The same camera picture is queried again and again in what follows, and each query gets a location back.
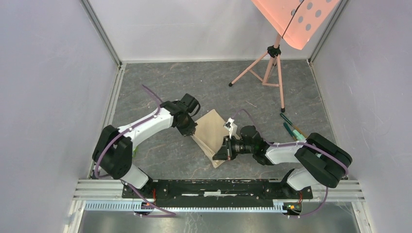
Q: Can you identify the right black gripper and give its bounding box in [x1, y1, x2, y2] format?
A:
[213, 135, 255, 162]

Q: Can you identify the beige cloth napkin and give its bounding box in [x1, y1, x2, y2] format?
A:
[191, 109, 229, 168]

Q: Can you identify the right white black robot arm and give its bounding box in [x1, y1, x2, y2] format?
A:
[212, 126, 353, 198]

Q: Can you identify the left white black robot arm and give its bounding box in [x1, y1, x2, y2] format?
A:
[92, 94, 200, 198]

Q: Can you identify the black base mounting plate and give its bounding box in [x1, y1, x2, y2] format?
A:
[139, 179, 313, 208]

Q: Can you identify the small green toy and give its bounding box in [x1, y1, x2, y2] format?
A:
[132, 147, 138, 158]

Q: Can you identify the gold spoon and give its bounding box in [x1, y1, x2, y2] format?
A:
[293, 126, 308, 138]

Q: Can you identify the pink music stand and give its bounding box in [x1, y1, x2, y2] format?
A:
[228, 0, 339, 113]

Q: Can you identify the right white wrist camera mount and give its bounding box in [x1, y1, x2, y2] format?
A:
[223, 117, 238, 139]

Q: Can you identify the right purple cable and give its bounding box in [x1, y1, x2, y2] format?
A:
[230, 108, 350, 219]

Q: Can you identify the white slotted cable duct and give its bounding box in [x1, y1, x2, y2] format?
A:
[85, 200, 287, 214]

